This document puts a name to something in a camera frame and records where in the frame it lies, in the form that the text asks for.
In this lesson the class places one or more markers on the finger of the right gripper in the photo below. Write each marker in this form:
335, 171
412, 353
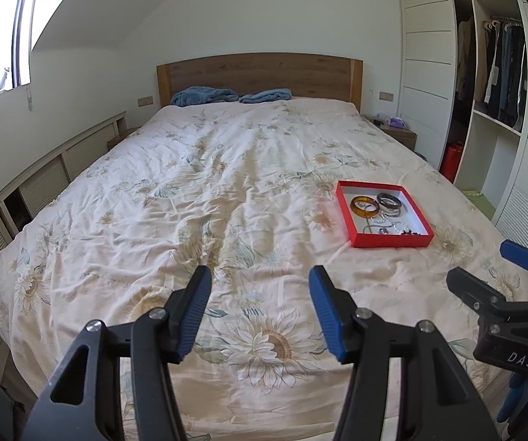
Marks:
515, 253
475, 289

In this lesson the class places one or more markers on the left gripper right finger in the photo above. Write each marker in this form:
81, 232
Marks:
358, 337

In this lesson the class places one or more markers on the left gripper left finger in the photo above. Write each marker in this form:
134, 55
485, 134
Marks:
161, 337

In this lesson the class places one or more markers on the red jewelry box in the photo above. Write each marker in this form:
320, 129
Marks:
411, 230

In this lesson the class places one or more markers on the amber bangle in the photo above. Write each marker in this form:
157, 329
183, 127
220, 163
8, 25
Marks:
364, 206

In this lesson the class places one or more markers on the dark brown bangle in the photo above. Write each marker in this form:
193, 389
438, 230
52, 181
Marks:
389, 202

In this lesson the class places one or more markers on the silver bangle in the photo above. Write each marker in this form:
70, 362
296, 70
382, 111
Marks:
392, 212

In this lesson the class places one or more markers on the gloved right hand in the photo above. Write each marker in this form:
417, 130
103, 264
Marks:
516, 398

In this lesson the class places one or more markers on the wooden nightstand right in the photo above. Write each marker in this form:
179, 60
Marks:
397, 130

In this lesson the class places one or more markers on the floral bed duvet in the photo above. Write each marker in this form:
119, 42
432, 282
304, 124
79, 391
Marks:
249, 192

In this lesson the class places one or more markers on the hanging clothes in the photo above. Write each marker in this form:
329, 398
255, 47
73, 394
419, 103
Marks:
504, 89

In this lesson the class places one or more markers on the white wardrobe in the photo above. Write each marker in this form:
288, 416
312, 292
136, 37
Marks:
494, 162

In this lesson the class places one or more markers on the low white cabinet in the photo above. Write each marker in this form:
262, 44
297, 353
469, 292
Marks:
31, 191

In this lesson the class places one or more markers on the blue pillow left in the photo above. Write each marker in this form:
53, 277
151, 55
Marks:
200, 95

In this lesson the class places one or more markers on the blue pillow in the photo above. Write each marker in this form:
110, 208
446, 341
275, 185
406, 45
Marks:
282, 94
200, 95

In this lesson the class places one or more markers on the blue pillow right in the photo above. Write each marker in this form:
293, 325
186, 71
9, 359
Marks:
282, 94

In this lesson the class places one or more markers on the wooden headboard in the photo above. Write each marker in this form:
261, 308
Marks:
305, 75

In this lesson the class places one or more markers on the wall socket right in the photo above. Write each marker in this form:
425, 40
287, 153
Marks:
386, 96

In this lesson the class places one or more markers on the wall socket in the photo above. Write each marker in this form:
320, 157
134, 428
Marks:
386, 96
143, 102

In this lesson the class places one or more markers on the wall socket left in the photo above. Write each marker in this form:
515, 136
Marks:
143, 102

